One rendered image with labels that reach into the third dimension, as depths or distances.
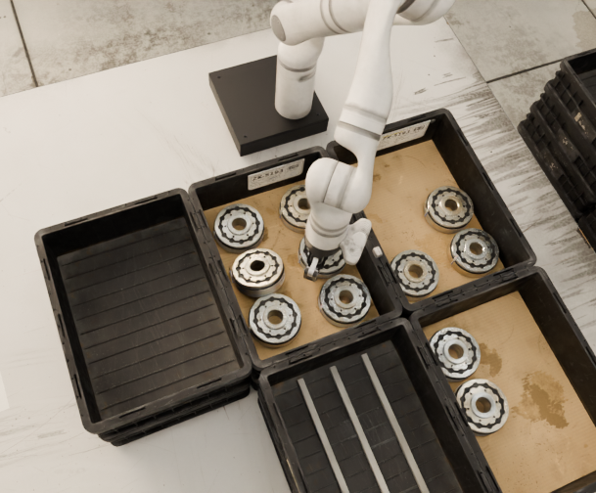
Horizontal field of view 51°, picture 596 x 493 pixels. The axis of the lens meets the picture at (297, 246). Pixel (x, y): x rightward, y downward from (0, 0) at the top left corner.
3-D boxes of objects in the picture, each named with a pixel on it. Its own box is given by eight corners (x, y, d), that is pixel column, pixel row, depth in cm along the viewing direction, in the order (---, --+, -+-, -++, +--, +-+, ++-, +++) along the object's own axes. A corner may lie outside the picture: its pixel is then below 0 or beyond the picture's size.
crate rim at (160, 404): (35, 237, 118) (31, 231, 116) (186, 191, 125) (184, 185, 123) (88, 437, 104) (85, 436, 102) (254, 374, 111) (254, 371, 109)
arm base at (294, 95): (271, 92, 156) (273, 43, 141) (307, 87, 157) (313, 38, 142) (278, 121, 152) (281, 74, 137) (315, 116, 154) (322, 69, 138)
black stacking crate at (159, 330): (50, 256, 127) (33, 233, 117) (189, 213, 134) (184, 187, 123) (101, 443, 113) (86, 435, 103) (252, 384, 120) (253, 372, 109)
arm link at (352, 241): (355, 267, 110) (362, 253, 105) (298, 245, 111) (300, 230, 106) (372, 225, 114) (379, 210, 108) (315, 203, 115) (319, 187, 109)
